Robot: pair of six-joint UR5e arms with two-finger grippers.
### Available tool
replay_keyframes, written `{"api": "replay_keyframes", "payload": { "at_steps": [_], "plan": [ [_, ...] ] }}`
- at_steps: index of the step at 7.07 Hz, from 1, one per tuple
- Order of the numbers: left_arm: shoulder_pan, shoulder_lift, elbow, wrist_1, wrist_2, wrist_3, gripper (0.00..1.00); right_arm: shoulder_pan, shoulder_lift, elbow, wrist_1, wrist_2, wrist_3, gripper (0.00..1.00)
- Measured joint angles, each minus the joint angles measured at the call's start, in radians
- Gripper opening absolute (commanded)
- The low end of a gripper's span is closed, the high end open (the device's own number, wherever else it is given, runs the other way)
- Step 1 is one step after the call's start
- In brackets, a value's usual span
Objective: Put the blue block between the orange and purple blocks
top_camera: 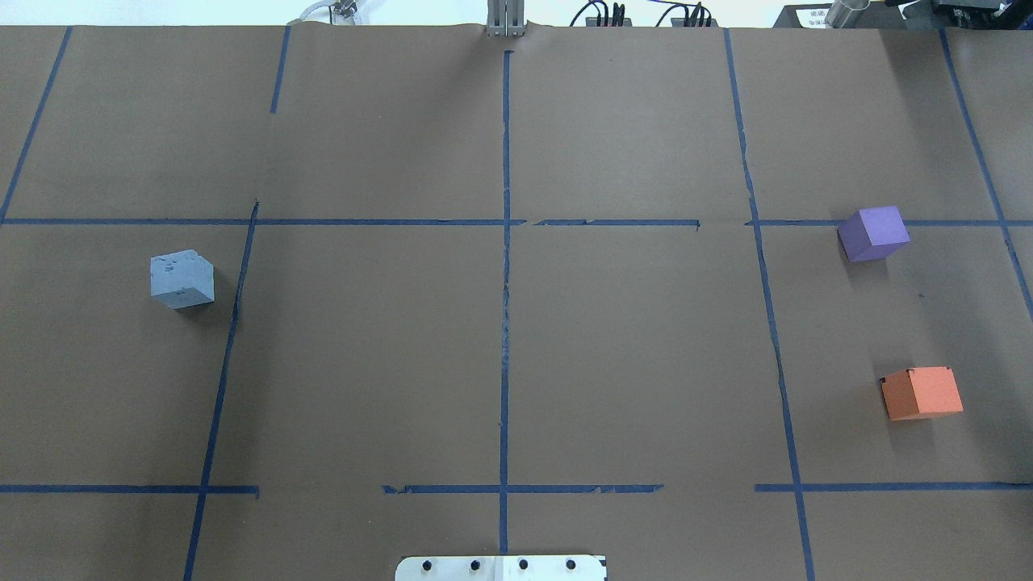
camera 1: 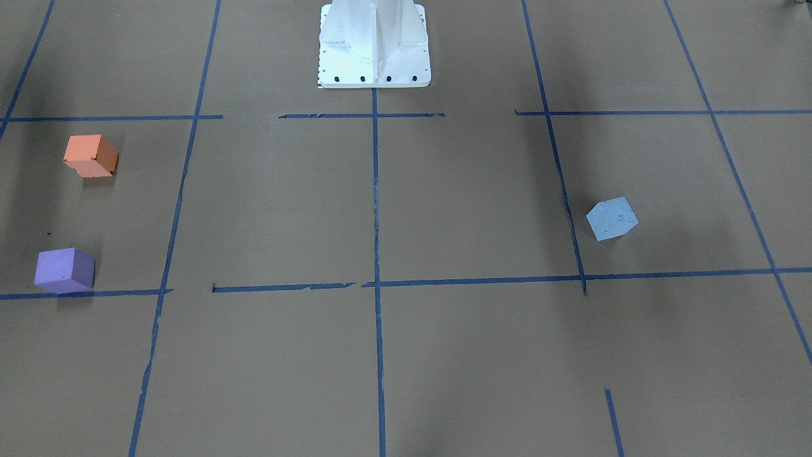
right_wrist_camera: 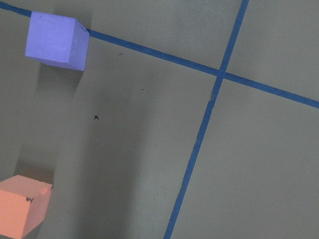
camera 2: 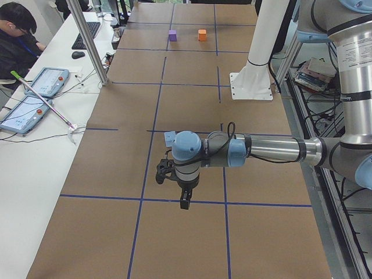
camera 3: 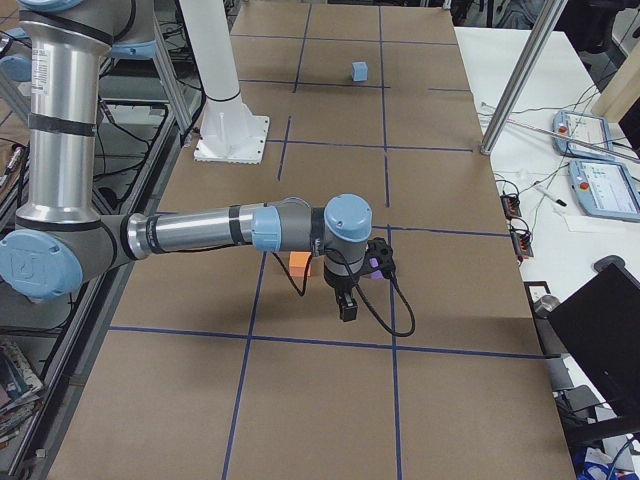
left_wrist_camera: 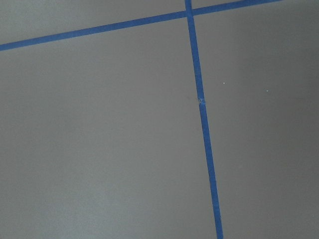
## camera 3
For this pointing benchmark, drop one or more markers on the aluminium frame post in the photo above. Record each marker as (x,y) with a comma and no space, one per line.
(536,41)

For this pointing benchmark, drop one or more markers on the teach pendant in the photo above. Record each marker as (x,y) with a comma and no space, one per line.
(604,189)
(583,127)

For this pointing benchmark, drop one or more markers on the purple foam block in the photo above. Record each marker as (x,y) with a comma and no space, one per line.
(376,268)

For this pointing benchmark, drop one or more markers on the metal cup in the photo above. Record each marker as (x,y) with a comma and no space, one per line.
(544,306)

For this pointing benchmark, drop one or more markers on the orange foam block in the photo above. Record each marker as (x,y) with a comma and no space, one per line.
(297,263)

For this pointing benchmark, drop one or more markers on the light blue foam block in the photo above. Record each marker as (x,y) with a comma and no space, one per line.
(359,71)

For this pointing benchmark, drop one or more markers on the lower teach pendant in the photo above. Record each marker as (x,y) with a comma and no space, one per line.
(604,189)

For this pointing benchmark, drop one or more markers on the upper teach pendant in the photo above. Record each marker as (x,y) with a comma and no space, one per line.
(583,127)

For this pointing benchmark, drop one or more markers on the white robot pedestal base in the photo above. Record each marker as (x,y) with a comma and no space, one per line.
(229,131)

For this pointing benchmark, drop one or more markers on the orange terminal block near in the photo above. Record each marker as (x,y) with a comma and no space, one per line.
(522,243)

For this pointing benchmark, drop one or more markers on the orange terminal block far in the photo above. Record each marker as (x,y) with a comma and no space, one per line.
(511,205)

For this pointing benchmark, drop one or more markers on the black monitor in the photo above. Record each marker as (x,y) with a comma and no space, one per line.
(599,326)

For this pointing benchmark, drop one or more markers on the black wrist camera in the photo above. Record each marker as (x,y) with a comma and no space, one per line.
(380,248)

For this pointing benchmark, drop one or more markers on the orange terminal block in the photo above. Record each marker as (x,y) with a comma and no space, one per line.
(511,205)
(522,243)

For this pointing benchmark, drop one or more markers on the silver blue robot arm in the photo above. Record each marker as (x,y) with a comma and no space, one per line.
(60,242)

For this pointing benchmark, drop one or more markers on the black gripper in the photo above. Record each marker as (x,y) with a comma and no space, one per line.
(340,287)

